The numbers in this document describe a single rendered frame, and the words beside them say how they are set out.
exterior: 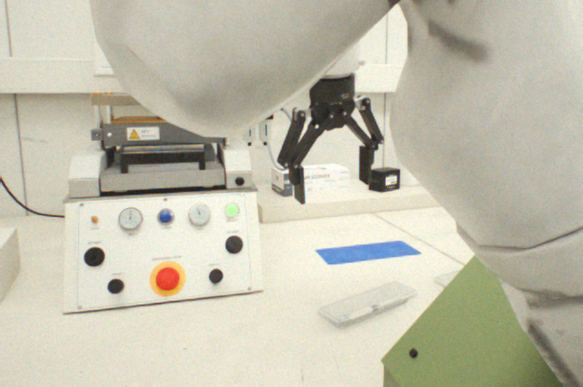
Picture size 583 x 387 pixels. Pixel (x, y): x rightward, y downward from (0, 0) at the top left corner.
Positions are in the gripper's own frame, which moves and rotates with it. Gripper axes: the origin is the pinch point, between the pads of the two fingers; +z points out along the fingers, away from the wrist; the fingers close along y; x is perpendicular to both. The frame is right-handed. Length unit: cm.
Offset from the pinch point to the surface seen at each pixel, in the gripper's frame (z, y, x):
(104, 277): 11.1, -40.1, 9.6
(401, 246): 26.2, 23.2, 8.0
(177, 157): -4.7, -23.5, 16.8
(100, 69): -15, -31, 55
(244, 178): 0.9, -12.1, 13.2
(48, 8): -27, -40, 93
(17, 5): -28, -47, 94
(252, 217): 7.4, -12.6, 9.2
